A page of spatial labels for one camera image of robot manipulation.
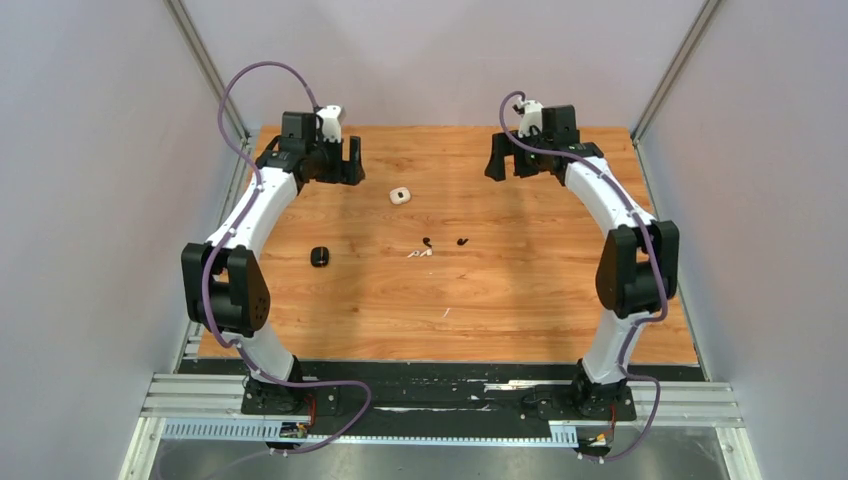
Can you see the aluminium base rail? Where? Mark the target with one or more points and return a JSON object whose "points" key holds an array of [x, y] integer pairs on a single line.
{"points": [[189, 406]]}

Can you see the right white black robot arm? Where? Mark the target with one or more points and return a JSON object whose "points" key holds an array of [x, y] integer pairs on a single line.
{"points": [[637, 274]]}

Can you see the cream earbud charging case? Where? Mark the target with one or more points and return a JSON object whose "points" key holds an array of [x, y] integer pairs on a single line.
{"points": [[400, 196]]}

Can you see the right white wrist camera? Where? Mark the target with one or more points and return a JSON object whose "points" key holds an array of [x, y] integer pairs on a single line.
{"points": [[531, 122]]}

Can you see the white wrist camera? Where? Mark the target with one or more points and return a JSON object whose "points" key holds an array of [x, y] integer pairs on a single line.
{"points": [[331, 118], [531, 122]]}

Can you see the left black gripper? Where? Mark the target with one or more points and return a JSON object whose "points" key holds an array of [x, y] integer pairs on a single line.
{"points": [[347, 172]]}

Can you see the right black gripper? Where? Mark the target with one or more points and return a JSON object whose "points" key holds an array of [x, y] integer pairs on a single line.
{"points": [[500, 148]]}

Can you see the black earbud charging case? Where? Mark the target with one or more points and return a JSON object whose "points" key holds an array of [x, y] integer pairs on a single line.
{"points": [[319, 257]]}

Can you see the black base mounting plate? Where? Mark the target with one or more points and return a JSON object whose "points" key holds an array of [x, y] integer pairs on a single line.
{"points": [[421, 399]]}

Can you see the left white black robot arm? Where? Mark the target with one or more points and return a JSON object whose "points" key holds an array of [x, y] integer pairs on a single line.
{"points": [[225, 290]]}

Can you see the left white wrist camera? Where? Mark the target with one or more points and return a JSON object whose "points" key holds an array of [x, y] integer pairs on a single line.
{"points": [[331, 118]]}

